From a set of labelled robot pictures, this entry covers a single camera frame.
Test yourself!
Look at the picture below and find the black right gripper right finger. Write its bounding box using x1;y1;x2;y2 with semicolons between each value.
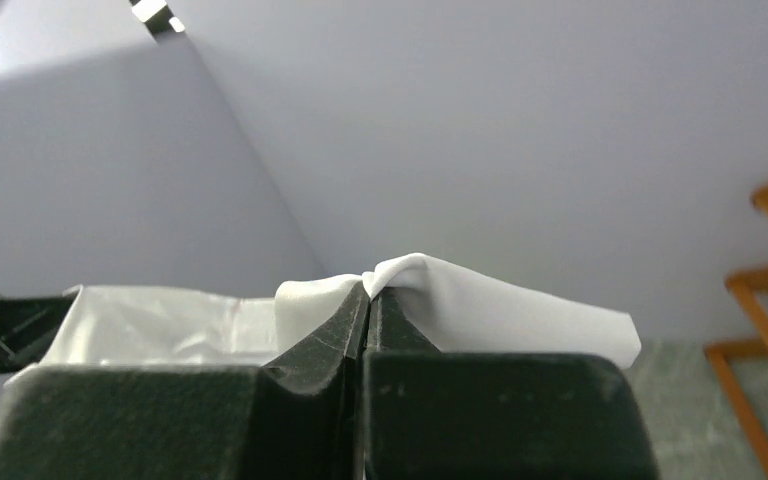
362;288;660;479

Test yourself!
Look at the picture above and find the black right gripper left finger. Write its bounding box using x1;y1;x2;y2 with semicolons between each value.
0;286;370;479

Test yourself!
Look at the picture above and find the white button-up shirt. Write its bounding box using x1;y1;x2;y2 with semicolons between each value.
4;252;642;387

